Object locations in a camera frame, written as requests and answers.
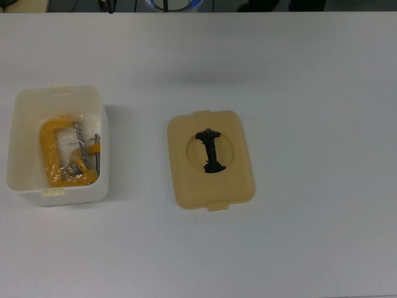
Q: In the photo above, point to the yellow C-clamp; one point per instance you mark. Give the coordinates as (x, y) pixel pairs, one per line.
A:
(46, 146)

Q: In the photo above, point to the tan plastic case lid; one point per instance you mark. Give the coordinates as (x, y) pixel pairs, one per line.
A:
(192, 186)

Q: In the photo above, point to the white plastic tool case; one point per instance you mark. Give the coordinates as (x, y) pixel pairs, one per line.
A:
(74, 198)

